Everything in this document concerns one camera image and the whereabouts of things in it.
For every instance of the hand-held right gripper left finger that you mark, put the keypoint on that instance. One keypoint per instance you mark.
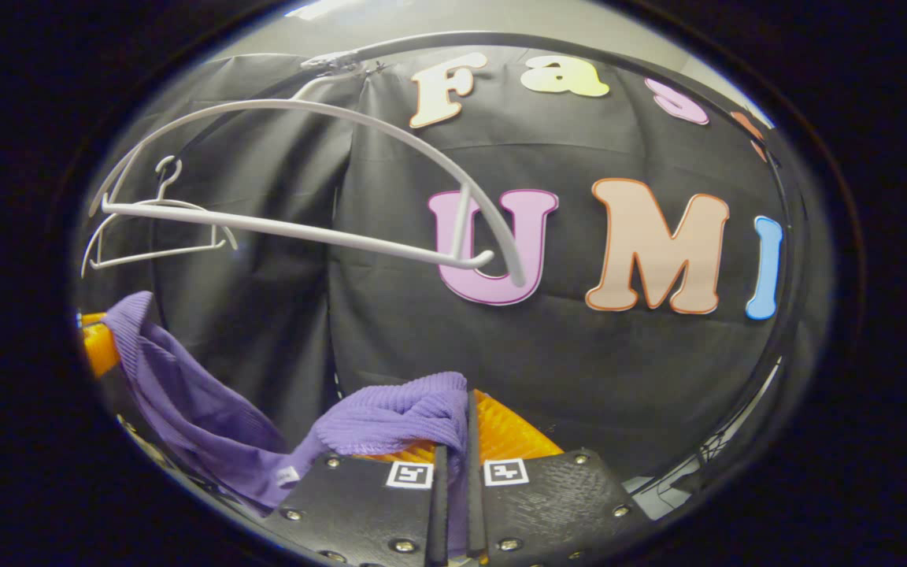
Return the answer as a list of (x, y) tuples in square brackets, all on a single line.
[(438, 512)]

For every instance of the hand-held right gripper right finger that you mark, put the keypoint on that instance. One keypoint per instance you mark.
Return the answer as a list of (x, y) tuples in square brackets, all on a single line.
[(475, 488)]

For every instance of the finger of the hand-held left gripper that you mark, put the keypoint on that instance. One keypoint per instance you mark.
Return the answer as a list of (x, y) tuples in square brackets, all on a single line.
[(99, 346)]

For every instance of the purple ribbed shirt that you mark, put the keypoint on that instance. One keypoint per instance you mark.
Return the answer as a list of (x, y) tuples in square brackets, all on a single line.
[(186, 409)]

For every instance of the white plastic hanger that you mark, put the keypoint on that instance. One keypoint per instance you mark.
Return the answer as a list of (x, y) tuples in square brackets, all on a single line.
[(162, 253)]

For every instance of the white hanger with taped hook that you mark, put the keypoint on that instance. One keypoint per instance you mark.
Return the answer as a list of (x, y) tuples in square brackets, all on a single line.
[(304, 233)]

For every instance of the black metal clothes rack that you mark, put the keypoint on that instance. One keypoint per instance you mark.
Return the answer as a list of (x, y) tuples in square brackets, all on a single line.
[(501, 34)]

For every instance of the black backdrop cloth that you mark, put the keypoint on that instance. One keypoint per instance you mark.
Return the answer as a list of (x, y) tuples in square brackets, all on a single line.
[(390, 315)]

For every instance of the ceiling light panel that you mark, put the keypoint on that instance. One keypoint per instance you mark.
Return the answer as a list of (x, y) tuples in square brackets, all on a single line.
[(320, 9)]

